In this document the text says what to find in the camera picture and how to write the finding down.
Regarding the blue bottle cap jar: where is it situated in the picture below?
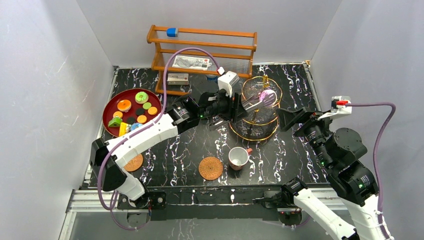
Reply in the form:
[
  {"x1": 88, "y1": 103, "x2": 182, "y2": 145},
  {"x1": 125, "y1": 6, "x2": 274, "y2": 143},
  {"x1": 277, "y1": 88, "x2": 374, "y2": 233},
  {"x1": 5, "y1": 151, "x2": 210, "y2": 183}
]
[{"x1": 206, "y1": 74, "x2": 218, "y2": 83}]

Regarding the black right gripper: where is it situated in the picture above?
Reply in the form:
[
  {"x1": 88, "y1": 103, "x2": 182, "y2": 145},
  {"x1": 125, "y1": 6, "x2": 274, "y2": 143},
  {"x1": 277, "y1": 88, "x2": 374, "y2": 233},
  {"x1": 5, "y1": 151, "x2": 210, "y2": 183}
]
[{"x1": 274, "y1": 105, "x2": 336, "y2": 168}]

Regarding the small white red box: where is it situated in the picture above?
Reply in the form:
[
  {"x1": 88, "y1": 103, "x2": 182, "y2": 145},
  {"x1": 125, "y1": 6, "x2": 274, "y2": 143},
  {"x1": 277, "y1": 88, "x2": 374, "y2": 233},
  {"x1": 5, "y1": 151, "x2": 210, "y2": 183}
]
[{"x1": 166, "y1": 73, "x2": 189, "y2": 86}]

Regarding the yellow striped toy cake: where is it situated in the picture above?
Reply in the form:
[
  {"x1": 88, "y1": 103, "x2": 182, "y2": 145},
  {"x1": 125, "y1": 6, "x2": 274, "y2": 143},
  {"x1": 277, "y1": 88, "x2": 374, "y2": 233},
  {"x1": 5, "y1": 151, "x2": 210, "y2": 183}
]
[{"x1": 118, "y1": 122, "x2": 132, "y2": 137}]

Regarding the orange round cookie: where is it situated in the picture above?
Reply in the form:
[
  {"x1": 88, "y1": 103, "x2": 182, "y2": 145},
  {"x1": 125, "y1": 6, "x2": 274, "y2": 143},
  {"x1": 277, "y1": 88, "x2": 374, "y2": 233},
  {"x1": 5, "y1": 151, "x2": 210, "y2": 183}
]
[
  {"x1": 147, "y1": 106, "x2": 158, "y2": 116},
  {"x1": 136, "y1": 115, "x2": 147, "y2": 124}
]

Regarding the blue white eraser block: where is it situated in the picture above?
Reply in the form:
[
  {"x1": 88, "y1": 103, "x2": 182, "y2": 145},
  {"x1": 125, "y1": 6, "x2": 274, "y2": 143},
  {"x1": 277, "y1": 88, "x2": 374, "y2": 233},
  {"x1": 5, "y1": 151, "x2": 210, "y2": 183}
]
[{"x1": 166, "y1": 27, "x2": 179, "y2": 38}]

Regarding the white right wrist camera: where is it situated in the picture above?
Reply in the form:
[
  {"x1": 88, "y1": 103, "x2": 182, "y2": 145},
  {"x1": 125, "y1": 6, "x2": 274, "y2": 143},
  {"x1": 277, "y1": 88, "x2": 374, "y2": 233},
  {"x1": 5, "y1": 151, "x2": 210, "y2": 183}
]
[{"x1": 318, "y1": 95, "x2": 352, "y2": 120}]

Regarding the orange white round cake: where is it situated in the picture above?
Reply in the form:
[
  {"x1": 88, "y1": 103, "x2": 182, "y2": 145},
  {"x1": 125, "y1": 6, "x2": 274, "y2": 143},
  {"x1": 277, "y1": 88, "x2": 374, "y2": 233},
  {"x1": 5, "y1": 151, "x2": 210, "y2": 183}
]
[{"x1": 116, "y1": 99, "x2": 132, "y2": 113}]

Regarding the woven rattan coaster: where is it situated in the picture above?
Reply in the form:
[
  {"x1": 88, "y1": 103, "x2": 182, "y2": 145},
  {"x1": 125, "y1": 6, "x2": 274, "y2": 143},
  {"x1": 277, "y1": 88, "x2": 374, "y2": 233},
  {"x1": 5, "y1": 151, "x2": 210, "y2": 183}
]
[
  {"x1": 124, "y1": 154, "x2": 144, "y2": 172},
  {"x1": 198, "y1": 156, "x2": 224, "y2": 181}
]

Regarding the green round cookie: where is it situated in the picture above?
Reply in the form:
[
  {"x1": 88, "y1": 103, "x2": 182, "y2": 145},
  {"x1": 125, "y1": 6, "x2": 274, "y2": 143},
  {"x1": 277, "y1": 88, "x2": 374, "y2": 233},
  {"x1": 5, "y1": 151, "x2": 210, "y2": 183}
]
[{"x1": 142, "y1": 102, "x2": 152, "y2": 110}]

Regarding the red round tray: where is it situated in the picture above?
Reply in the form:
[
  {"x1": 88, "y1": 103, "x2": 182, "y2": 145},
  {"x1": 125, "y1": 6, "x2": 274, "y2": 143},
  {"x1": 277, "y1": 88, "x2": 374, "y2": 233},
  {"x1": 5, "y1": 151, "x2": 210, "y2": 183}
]
[{"x1": 102, "y1": 88, "x2": 162, "y2": 137}]

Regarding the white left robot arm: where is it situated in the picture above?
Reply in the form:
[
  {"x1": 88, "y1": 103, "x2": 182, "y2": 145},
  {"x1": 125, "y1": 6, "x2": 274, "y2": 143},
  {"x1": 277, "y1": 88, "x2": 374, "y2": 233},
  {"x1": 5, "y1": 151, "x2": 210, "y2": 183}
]
[{"x1": 90, "y1": 90, "x2": 248, "y2": 208}]

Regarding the left woven rattan coaster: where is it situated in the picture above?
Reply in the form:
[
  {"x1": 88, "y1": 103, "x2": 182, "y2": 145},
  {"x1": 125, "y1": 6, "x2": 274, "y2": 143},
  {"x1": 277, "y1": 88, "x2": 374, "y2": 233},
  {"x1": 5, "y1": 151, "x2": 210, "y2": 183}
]
[{"x1": 124, "y1": 154, "x2": 144, "y2": 172}]

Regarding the green frosted donut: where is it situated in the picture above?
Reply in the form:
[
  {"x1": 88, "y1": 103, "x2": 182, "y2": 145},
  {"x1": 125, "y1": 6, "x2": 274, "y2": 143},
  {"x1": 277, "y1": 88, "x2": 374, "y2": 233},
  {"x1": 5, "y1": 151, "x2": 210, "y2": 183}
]
[{"x1": 134, "y1": 91, "x2": 149, "y2": 105}]

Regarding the pink frosted donut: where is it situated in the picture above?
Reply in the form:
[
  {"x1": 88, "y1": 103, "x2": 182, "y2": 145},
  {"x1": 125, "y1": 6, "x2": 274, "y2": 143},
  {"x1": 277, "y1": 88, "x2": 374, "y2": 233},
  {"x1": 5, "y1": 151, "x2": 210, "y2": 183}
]
[{"x1": 259, "y1": 89, "x2": 277, "y2": 108}]

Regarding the wooden shelf rack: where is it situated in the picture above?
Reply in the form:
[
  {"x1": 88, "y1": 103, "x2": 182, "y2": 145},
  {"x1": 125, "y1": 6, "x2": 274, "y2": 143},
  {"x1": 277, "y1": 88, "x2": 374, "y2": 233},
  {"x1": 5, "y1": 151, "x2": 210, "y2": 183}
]
[{"x1": 146, "y1": 25, "x2": 258, "y2": 96}]

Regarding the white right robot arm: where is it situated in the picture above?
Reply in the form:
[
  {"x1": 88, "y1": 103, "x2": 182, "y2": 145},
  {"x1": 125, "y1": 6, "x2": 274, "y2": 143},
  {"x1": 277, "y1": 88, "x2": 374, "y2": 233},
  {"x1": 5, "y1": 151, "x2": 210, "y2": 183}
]
[{"x1": 276, "y1": 107, "x2": 394, "y2": 240}]

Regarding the white plastic packet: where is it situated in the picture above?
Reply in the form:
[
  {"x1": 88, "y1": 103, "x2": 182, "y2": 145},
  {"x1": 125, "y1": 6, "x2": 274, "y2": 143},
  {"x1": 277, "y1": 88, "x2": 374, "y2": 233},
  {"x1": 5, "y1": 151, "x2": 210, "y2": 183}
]
[{"x1": 172, "y1": 55, "x2": 212, "y2": 71}]

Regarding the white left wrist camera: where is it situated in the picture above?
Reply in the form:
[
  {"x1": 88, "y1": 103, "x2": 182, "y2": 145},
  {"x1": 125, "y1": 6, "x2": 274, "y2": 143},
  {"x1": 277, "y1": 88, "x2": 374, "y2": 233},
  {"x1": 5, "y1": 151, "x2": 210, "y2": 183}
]
[{"x1": 217, "y1": 67, "x2": 240, "y2": 97}]

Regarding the pink floral mug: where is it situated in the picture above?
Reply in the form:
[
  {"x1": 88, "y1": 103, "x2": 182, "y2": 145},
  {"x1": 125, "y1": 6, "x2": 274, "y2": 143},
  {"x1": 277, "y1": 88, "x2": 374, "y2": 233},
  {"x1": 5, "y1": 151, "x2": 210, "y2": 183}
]
[{"x1": 228, "y1": 147, "x2": 253, "y2": 171}]

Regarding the centre woven rattan coaster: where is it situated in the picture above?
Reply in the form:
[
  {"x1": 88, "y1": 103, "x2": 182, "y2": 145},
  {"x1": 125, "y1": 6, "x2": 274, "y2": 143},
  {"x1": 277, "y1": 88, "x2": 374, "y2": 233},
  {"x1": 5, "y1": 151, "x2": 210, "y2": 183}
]
[{"x1": 198, "y1": 156, "x2": 224, "y2": 181}]

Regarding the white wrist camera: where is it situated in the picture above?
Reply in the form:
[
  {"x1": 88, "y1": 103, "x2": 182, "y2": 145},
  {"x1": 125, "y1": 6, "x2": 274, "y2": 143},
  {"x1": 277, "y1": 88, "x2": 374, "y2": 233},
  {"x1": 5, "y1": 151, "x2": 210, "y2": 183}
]
[
  {"x1": 318, "y1": 95, "x2": 352, "y2": 120},
  {"x1": 217, "y1": 67, "x2": 240, "y2": 97}
]

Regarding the black round cookie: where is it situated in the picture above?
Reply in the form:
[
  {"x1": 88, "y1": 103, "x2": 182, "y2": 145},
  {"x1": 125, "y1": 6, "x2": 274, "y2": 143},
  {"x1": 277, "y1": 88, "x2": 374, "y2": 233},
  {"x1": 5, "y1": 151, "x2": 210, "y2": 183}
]
[
  {"x1": 135, "y1": 108, "x2": 145, "y2": 116},
  {"x1": 125, "y1": 116, "x2": 137, "y2": 125}
]

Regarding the green triangular toy cake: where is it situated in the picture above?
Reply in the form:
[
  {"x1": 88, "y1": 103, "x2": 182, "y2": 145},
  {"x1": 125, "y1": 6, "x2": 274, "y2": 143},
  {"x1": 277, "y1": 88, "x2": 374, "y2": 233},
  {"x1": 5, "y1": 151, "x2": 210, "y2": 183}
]
[{"x1": 107, "y1": 116, "x2": 123, "y2": 128}]

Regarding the small orange macaron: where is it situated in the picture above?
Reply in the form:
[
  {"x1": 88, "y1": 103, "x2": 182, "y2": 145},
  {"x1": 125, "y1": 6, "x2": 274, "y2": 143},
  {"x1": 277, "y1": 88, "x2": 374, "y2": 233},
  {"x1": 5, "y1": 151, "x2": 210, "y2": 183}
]
[{"x1": 112, "y1": 111, "x2": 123, "y2": 119}]

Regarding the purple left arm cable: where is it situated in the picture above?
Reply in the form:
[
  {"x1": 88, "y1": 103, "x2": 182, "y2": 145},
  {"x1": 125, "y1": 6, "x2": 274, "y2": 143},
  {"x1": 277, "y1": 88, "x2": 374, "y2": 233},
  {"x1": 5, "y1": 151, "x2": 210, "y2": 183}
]
[{"x1": 96, "y1": 47, "x2": 221, "y2": 232}]

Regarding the three-tier glass gold stand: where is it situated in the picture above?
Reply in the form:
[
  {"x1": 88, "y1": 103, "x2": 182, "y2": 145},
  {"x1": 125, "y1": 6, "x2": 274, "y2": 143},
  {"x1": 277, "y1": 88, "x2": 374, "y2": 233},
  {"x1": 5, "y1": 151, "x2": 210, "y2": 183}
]
[{"x1": 229, "y1": 75, "x2": 283, "y2": 141}]

